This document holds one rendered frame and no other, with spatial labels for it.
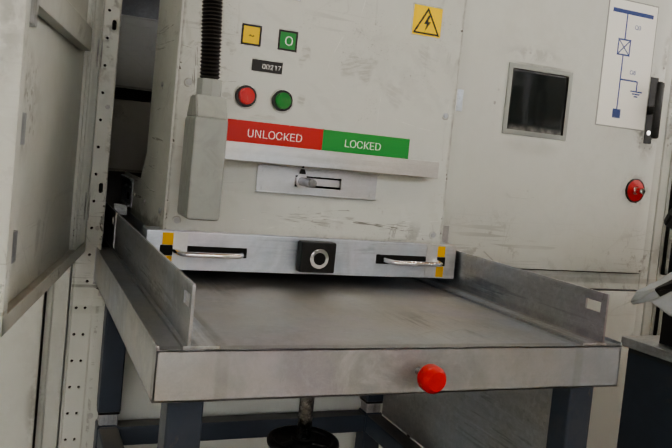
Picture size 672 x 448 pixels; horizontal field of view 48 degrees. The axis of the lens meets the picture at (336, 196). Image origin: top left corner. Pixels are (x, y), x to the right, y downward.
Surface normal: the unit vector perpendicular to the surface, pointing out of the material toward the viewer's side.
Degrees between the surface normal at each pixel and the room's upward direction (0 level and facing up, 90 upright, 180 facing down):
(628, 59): 90
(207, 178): 90
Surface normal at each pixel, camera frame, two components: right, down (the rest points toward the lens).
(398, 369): 0.39, 0.09
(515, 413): -0.92, -0.07
